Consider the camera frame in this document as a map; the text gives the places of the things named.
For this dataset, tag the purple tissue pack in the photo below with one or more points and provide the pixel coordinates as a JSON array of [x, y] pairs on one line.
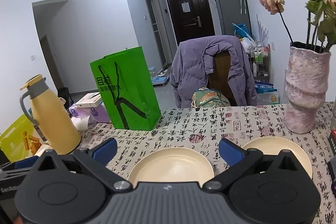
[[98, 114]]

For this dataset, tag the white flat box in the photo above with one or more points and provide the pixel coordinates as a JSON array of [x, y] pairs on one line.
[[89, 100]]

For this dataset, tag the yellow thermos jug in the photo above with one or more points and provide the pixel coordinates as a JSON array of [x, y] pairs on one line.
[[45, 109]]

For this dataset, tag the cream plate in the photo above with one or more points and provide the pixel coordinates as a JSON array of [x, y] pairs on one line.
[[175, 164], [272, 145]]

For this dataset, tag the purple puffer jacket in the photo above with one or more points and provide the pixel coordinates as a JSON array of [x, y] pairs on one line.
[[194, 62]]

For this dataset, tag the wooden chair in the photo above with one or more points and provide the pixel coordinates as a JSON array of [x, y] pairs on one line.
[[218, 80]]

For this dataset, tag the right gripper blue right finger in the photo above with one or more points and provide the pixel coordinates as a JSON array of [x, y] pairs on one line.
[[230, 152]]

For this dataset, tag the dark entrance door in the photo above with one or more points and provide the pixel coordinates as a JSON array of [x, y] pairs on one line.
[[191, 19]]

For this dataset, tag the calligraphy print tablecloth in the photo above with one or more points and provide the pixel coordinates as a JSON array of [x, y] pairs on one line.
[[202, 130]]

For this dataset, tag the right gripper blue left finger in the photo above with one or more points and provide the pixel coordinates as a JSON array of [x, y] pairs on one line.
[[104, 152]]

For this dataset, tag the patterned green cushion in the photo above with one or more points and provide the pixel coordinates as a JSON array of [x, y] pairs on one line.
[[205, 97]]

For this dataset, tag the white rubber gloves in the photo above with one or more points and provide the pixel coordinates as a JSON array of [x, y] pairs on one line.
[[42, 149]]

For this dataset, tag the red small box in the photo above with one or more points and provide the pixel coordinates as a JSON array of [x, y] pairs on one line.
[[332, 141]]

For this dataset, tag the pink textured vase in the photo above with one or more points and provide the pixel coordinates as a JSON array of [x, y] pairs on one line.
[[306, 84]]

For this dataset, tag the grey refrigerator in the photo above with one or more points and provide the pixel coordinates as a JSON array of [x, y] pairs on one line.
[[233, 16]]

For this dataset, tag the yellow-green snack box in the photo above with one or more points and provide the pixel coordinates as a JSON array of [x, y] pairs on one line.
[[20, 140]]

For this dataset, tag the green paper shopping bag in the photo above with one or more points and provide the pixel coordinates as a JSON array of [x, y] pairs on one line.
[[123, 80]]

